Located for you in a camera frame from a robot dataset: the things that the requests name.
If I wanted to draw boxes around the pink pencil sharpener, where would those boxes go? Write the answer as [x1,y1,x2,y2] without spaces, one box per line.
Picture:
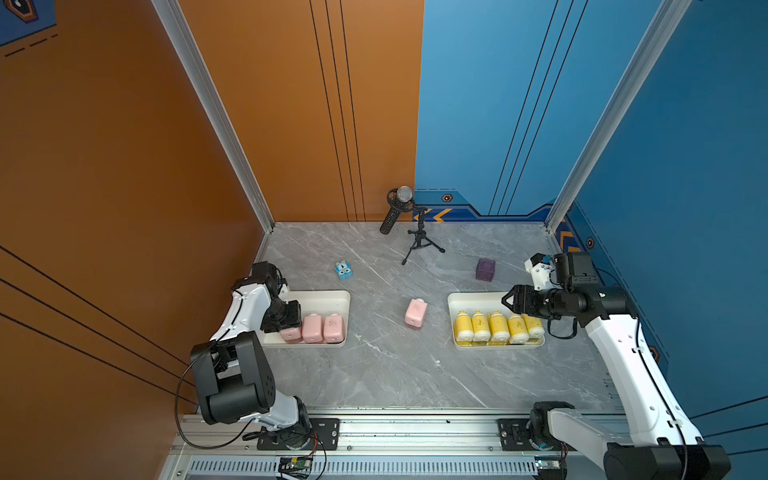
[323,314,346,344]
[301,314,324,344]
[404,298,428,328]
[279,326,303,344]

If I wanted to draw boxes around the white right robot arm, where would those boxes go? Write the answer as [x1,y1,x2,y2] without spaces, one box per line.
[501,285,731,479]

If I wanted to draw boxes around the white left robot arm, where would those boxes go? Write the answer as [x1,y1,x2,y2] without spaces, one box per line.
[190,261,312,449]

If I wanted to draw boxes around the white right storage tray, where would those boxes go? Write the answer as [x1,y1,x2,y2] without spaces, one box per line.
[447,292,545,351]

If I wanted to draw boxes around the white storage tray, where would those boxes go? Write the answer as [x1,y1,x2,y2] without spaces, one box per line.
[257,290,351,349]
[447,292,545,351]

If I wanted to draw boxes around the white left storage tray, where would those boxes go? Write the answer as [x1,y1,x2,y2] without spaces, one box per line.
[257,290,351,349]

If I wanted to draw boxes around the purple cube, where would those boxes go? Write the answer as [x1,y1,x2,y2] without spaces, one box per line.
[475,258,496,282]

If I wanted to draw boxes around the blue owl toy block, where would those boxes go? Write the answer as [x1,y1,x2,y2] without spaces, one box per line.
[335,260,354,280]

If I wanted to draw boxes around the black microphone tripod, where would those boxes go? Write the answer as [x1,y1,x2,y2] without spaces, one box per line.
[401,206,446,266]

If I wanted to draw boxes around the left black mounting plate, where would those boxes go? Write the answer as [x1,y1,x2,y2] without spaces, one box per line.
[256,417,341,452]

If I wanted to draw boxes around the black mounting plate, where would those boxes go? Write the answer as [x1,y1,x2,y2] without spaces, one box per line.
[496,418,564,452]
[256,417,341,452]

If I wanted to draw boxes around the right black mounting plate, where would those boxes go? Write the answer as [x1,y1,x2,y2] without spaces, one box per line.
[496,418,564,452]

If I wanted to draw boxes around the green circuit board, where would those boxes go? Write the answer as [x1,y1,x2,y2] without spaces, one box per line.
[278,456,313,475]

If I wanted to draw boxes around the right small circuit board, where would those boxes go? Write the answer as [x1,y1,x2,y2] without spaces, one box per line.
[534,458,568,480]

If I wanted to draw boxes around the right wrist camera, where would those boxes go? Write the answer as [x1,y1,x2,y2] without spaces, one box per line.
[524,251,601,291]

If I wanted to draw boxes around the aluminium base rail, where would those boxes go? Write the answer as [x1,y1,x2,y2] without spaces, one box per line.
[159,408,629,479]

